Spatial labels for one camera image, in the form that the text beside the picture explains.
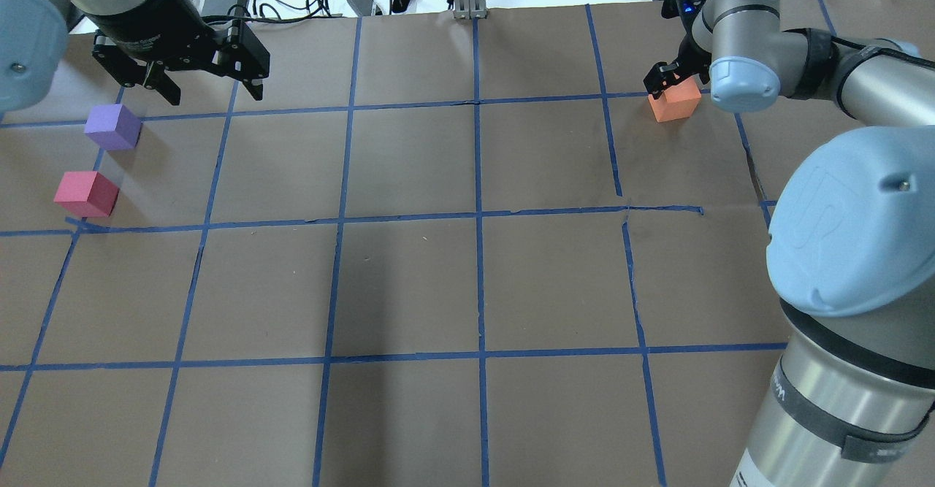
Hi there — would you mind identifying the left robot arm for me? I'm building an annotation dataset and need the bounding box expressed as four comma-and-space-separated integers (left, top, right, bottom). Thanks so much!
1, 0, 271, 113

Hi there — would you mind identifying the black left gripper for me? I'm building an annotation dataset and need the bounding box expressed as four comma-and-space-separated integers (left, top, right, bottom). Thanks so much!
72, 0, 271, 107

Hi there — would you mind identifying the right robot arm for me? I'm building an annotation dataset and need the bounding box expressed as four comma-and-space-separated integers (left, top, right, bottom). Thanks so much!
644, 0, 934, 486

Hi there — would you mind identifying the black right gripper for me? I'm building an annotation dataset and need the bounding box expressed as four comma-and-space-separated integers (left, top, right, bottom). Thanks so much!
642, 32, 712, 100

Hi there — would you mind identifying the orange foam cube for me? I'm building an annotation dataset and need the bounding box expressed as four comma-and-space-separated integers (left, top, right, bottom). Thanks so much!
647, 78, 702, 123

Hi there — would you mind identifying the purple foam cube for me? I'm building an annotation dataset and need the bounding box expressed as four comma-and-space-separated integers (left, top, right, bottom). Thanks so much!
83, 104, 142, 151

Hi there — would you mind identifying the grey small device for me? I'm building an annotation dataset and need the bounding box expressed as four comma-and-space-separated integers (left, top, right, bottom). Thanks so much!
346, 0, 384, 18

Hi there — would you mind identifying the red foam cube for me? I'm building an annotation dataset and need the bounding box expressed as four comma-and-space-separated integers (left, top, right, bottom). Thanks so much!
53, 171, 120, 218

